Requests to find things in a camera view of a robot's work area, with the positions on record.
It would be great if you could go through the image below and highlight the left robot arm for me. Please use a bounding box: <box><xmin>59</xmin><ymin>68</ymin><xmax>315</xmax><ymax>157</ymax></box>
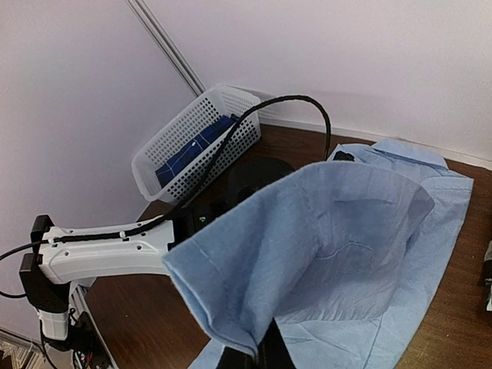
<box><xmin>19</xmin><ymin>151</ymin><xmax>354</xmax><ymax>352</ymax></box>

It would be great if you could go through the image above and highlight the white plastic mesh basket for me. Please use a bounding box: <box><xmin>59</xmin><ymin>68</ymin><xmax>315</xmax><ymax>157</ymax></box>
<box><xmin>131</xmin><ymin>86</ymin><xmax>260</xmax><ymax>204</ymax></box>

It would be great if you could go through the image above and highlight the left black camera cable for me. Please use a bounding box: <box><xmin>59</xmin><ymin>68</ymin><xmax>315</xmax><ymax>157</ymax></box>
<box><xmin>0</xmin><ymin>93</ymin><xmax>332</xmax><ymax>301</ymax></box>

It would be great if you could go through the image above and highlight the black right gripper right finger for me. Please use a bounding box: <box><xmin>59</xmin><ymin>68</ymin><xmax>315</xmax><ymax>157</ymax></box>
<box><xmin>255</xmin><ymin>320</ymin><xmax>295</xmax><ymax>369</ymax></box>

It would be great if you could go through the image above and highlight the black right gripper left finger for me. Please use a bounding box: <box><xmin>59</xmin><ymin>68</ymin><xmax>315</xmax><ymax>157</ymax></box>
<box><xmin>216</xmin><ymin>347</ymin><xmax>257</xmax><ymax>369</ymax></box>

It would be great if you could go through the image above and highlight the light blue long sleeve shirt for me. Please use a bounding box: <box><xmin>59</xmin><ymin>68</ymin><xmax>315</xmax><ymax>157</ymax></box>
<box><xmin>163</xmin><ymin>141</ymin><xmax>474</xmax><ymax>368</ymax></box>

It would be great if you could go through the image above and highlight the left aluminium frame post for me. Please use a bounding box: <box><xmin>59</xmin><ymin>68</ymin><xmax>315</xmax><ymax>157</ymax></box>
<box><xmin>126</xmin><ymin>0</ymin><xmax>206</xmax><ymax>96</ymax></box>

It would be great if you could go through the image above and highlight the grey patterned folded shirt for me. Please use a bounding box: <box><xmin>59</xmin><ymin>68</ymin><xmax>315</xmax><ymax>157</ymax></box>
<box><xmin>483</xmin><ymin>241</ymin><xmax>492</xmax><ymax>312</ymax></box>

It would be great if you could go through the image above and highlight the dark blue folded shirt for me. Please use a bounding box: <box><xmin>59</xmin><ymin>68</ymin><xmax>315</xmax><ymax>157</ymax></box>
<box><xmin>155</xmin><ymin>115</ymin><xmax>239</xmax><ymax>187</ymax></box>

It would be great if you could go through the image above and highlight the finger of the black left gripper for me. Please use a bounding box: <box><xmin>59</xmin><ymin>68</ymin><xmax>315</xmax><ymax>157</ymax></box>
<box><xmin>333</xmin><ymin>151</ymin><xmax>354</xmax><ymax>161</ymax></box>

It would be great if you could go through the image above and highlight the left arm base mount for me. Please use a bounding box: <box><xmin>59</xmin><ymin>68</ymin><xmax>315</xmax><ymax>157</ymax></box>
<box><xmin>68</xmin><ymin>307</ymin><xmax>111</xmax><ymax>368</ymax></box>

